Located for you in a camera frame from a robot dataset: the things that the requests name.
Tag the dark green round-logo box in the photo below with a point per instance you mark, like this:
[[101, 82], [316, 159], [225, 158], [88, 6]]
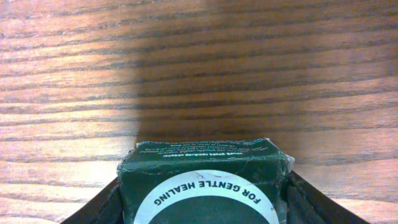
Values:
[[205, 182]]

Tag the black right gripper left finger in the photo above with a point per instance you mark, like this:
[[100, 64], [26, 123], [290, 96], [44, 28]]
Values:
[[105, 208]]

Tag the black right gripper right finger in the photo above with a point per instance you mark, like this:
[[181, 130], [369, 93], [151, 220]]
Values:
[[307, 205]]

